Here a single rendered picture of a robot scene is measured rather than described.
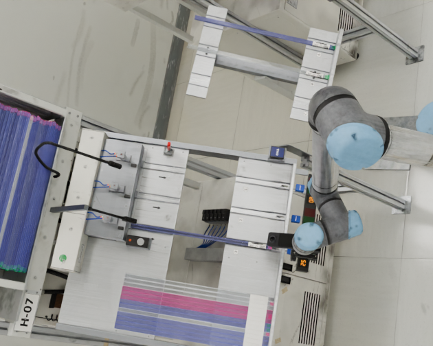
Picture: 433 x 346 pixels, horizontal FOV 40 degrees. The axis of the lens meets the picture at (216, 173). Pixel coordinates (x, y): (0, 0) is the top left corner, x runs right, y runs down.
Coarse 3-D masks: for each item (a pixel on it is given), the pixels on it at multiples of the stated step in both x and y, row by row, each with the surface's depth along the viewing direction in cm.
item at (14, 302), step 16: (16, 96) 187; (32, 96) 191; (32, 112) 207; (64, 112) 198; (64, 128) 198; (288, 144) 205; (48, 192) 192; (304, 192) 253; (352, 192) 237; (208, 240) 241; (32, 256) 187; (192, 256) 242; (208, 256) 235; (16, 272) 192; (0, 288) 198; (16, 288) 182; (0, 304) 194; (16, 304) 184; (32, 304) 189; (16, 320) 182; (32, 320) 189
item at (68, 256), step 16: (80, 144) 203; (96, 144) 202; (80, 160) 201; (80, 176) 200; (96, 176) 202; (80, 192) 198; (64, 224) 196; (80, 224) 196; (64, 240) 194; (80, 240) 194; (64, 256) 193; (80, 256) 197
